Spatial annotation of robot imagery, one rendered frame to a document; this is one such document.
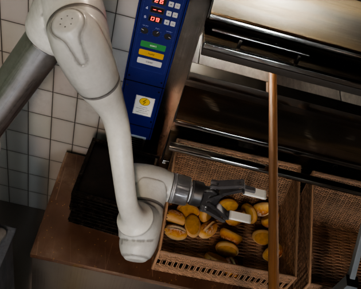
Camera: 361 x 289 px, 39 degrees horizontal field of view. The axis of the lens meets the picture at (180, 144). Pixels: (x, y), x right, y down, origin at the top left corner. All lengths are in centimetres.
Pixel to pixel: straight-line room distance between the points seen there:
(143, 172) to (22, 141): 106
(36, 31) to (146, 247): 62
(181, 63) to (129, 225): 75
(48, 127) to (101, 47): 128
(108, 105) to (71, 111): 104
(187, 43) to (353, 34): 56
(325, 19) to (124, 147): 85
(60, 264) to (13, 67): 102
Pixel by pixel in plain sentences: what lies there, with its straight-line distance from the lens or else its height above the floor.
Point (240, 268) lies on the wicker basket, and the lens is 201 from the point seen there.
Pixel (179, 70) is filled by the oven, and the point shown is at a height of 117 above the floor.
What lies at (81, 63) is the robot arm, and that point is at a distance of 103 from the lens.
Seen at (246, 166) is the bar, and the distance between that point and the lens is 169.
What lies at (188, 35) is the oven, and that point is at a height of 134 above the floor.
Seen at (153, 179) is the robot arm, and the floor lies 125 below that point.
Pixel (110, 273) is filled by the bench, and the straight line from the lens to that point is 206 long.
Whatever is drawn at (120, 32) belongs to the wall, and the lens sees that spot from 185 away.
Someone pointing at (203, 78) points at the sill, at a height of 117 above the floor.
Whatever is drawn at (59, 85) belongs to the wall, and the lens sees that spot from 209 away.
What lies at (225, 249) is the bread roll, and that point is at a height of 64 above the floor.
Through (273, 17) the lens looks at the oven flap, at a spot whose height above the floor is 150.
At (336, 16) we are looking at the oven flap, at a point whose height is 155.
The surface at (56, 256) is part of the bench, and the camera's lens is 205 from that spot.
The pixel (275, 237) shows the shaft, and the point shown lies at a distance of 152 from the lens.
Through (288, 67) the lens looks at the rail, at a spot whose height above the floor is 142.
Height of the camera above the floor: 241
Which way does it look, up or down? 48 degrees down
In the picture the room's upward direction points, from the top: 20 degrees clockwise
